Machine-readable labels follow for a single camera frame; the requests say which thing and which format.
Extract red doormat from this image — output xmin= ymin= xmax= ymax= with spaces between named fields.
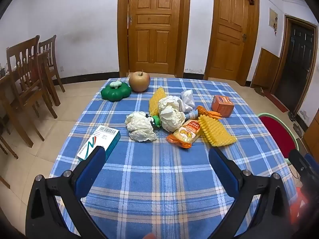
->
xmin=264 ymin=90 xmax=289 ymax=112

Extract green pumpkin-shaped container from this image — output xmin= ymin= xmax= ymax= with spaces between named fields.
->
xmin=101 ymin=81 xmax=132 ymax=102

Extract brown-red apple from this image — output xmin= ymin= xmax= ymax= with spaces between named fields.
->
xmin=129 ymin=70 xmax=151 ymax=92

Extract crumpled orange wrapper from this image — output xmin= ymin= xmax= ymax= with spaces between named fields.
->
xmin=197 ymin=106 xmax=223 ymax=120

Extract white crumpled plastic bag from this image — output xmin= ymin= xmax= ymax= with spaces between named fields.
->
xmin=181 ymin=90 xmax=195 ymax=112

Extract cream paper ball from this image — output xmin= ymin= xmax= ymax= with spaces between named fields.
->
xmin=158 ymin=95 xmax=186 ymax=132
xmin=125 ymin=112 xmax=158 ymax=143

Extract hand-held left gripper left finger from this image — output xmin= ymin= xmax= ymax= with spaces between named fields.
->
xmin=26 ymin=146 xmax=110 ymax=239

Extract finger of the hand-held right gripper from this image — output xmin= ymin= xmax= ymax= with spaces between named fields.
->
xmin=288 ymin=149 xmax=312 ymax=180
xmin=304 ymin=153 xmax=319 ymax=177

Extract dark metal entrance door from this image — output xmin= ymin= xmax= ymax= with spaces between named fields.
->
xmin=270 ymin=15 xmax=318 ymax=116

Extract orange and yellow snack packet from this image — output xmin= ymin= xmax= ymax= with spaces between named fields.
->
xmin=166 ymin=119 xmax=202 ymax=149

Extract low wooden wall panel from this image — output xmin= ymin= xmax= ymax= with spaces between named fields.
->
xmin=252 ymin=47 xmax=281 ymax=90

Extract blue plaid tablecloth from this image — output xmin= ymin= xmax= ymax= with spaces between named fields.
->
xmin=48 ymin=77 xmax=298 ymax=239

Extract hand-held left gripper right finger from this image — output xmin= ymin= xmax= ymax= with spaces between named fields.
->
xmin=204 ymin=146 xmax=293 ymax=239

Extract red basin with green rim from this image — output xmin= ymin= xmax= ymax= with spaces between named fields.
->
xmin=257 ymin=113 xmax=299 ymax=166

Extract small green toy figure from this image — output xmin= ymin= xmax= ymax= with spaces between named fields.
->
xmin=145 ymin=114 xmax=162 ymax=130

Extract white and teal medicine box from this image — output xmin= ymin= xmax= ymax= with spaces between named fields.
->
xmin=76 ymin=126 xmax=121 ymax=162

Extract yellow foam fruit net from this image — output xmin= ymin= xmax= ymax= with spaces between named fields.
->
xmin=198 ymin=114 xmax=237 ymax=147
xmin=149 ymin=87 xmax=167 ymax=115

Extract narrow wooden panel door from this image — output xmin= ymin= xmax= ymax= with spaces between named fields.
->
xmin=204 ymin=0 xmax=260 ymax=87

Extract orange cardboard box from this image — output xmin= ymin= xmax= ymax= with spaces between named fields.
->
xmin=211 ymin=95 xmax=235 ymax=118

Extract wide wooden panel door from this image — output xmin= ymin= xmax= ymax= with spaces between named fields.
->
xmin=118 ymin=0 xmax=191 ymax=78

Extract orange plastic object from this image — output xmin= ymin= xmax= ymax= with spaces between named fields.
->
xmin=296 ymin=187 xmax=310 ymax=219

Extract wooden chair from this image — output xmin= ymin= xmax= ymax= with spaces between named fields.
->
xmin=37 ymin=35 xmax=66 ymax=93
xmin=0 ymin=92 xmax=34 ymax=160
xmin=6 ymin=35 xmax=58 ymax=120

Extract beige wall meter box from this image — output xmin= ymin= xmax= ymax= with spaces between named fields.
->
xmin=269 ymin=7 xmax=279 ymax=29

